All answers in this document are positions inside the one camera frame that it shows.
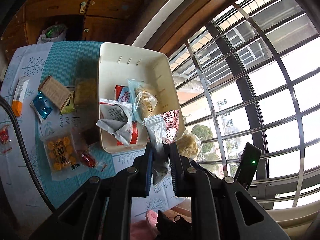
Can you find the dark brown snack packet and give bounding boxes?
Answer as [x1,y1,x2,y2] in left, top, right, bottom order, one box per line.
[75,127,100,145]

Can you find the brown paper snack packet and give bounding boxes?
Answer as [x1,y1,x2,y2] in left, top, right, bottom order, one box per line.
[38,75,72,113]

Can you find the wooden desk with drawers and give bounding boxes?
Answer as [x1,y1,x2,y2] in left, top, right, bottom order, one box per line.
[0,0,160,55]

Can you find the green yellow snack packet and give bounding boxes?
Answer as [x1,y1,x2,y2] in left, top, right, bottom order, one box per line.
[61,91,77,114]

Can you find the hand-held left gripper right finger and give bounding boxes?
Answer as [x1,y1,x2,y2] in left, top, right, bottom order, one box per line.
[170,142,290,240]

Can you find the silver snack packet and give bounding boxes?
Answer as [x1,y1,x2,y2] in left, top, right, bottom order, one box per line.
[96,98,134,147]

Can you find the blue foil snack packet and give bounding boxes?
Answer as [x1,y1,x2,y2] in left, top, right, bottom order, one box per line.
[30,91,53,123]

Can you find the orange cracker clear packet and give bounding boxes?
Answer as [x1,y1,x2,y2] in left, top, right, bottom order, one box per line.
[41,131,87,182]

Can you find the pale blue clear bread packet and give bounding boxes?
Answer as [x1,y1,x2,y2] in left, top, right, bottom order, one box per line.
[128,79,160,124]

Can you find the green plastic bag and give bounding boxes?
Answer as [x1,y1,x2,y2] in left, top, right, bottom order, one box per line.
[37,24,67,44]

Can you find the large pale grey snack packet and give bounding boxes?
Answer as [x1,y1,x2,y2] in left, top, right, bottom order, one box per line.
[142,115,172,187]

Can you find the orange white snack bar packet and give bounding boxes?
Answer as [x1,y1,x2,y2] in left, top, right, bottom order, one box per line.
[11,77,30,117]

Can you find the black braided cable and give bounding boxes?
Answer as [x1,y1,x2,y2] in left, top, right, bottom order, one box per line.
[0,96,57,212]

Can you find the black zippered clothing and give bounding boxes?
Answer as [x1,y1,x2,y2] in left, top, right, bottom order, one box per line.
[156,210,193,240]

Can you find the white plastic storage bin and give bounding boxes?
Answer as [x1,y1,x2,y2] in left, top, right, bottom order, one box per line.
[96,42,186,154]

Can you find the yellow noodle snack packet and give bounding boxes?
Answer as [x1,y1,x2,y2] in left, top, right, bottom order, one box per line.
[74,78,97,108]

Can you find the round yellow rice cracker packet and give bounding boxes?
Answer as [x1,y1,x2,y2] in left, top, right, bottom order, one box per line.
[176,133,202,160]

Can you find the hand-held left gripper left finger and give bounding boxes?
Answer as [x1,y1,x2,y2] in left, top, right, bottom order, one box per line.
[30,142,153,240]

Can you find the blue white wafer packet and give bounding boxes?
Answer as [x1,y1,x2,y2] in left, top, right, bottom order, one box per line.
[117,91,137,105]

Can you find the window with metal grille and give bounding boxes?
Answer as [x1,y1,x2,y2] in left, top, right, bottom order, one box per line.
[170,0,320,210]

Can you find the red candy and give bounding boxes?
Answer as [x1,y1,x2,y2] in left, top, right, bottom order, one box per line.
[77,150,109,172]
[0,124,13,155]

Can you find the blue white printed tablecloth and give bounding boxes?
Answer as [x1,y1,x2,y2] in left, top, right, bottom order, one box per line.
[0,41,190,227]

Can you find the red chips packet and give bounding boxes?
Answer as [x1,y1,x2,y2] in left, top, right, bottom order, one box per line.
[115,85,139,145]

